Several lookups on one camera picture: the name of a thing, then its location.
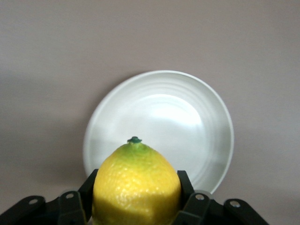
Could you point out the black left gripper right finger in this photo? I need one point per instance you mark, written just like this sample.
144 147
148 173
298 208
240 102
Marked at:
199 211

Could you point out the white round plate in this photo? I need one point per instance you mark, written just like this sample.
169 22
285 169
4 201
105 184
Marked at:
164 117

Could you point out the yellow lemon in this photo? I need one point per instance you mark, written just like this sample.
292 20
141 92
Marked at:
137 185

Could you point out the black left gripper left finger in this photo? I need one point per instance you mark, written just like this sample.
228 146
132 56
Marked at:
68 208

